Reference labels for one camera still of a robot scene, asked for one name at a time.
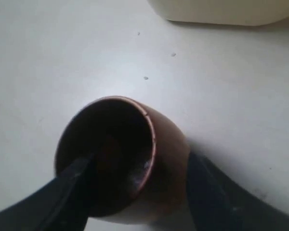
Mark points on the cream left storage bin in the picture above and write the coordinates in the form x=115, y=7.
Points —
x=222, y=12

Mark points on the brown wooden cup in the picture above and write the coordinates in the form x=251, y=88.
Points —
x=141, y=159

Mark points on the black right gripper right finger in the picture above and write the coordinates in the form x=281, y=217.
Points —
x=217, y=203

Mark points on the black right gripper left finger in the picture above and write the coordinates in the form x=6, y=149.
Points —
x=63, y=204

